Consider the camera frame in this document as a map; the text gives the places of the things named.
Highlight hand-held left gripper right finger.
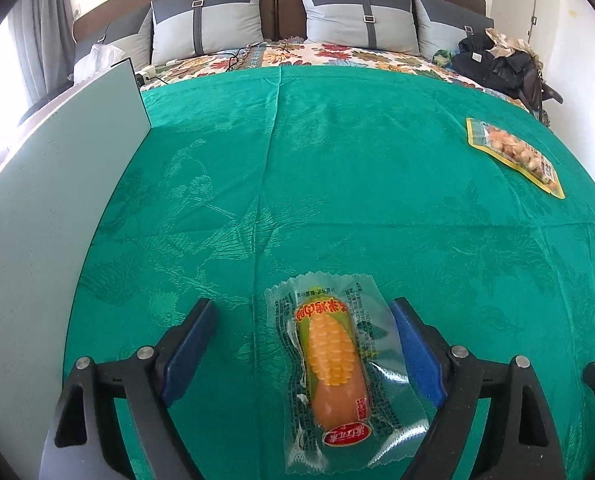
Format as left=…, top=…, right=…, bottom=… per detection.
left=388, top=296, right=568, bottom=480

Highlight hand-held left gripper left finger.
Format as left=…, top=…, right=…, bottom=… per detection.
left=38, top=297, right=219, bottom=480

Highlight corn sausage clear packet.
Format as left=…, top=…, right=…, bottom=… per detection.
left=266, top=272, right=429, bottom=476

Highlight white cardboard box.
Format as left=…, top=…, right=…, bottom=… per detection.
left=0, top=56, right=152, bottom=480

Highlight yellow bean snack packet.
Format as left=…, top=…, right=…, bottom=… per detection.
left=466, top=117, right=565, bottom=200

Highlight green tablecloth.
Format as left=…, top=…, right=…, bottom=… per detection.
left=65, top=65, right=595, bottom=480

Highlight white power strip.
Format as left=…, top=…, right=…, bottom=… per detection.
left=135, top=62, right=178, bottom=86

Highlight black bag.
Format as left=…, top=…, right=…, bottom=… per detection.
left=451, top=32, right=543, bottom=106

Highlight floral blanket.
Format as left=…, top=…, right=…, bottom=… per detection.
left=140, top=40, right=533, bottom=111

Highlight beige cloth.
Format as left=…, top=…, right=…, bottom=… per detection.
left=485, top=27, right=531, bottom=59

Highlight clear plastic bag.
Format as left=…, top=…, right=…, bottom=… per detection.
left=72, top=42, right=124, bottom=81

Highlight grey two-tone cushion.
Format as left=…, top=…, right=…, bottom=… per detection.
left=295, top=0, right=421, bottom=56
left=150, top=0, right=267, bottom=66
left=412, top=0, right=495, bottom=58
left=74, top=7, right=153, bottom=83

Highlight grey curtain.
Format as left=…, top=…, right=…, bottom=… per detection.
left=8, top=0, right=76, bottom=111

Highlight brown sofa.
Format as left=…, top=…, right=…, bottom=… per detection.
left=72, top=0, right=488, bottom=61

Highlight black cables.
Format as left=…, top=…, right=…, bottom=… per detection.
left=218, top=40, right=298, bottom=72

